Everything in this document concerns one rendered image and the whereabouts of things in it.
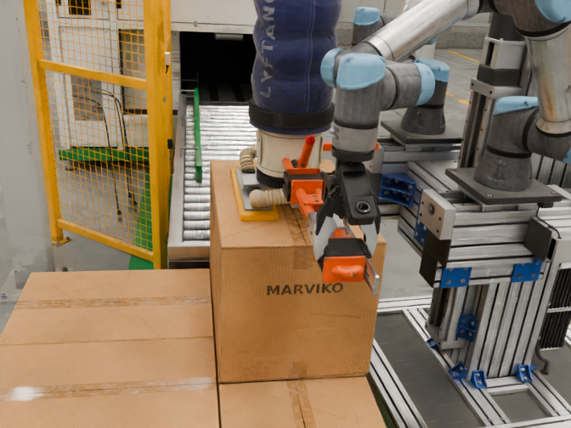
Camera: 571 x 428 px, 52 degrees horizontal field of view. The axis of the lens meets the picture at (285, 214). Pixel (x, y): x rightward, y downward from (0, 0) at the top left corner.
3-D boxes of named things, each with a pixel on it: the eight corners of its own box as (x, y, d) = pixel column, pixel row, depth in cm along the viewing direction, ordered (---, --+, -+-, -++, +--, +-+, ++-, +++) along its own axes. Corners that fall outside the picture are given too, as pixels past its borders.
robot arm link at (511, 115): (503, 137, 163) (514, 88, 158) (547, 150, 154) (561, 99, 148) (477, 143, 156) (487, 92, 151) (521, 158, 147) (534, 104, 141)
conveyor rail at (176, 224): (178, 120, 423) (178, 93, 415) (186, 120, 424) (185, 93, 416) (168, 291, 216) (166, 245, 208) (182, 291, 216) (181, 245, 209)
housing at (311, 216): (304, 231, 122) (306, 211, 120) (336, 230, 123) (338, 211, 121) (311, 247, 116) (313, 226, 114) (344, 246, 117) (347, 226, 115)
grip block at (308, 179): (281, 190, 142) (283, 167, 139) (321, 190, 144) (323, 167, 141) (287, 205, 134) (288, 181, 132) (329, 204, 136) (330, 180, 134)
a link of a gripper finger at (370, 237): (375, 241, 112) (363, 200, 108) (386, 256, 107) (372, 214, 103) (360, 247, 112) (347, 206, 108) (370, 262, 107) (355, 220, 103)
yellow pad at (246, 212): (229, 173, 178) (230, 158, 176) (262, 173, 180) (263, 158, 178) (240, 222, 148) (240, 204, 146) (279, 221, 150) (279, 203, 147)
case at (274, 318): (209, 267, 205) (210, 159, 189) (321, 263, 212) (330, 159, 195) (219, 384, 152) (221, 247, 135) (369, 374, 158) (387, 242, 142)
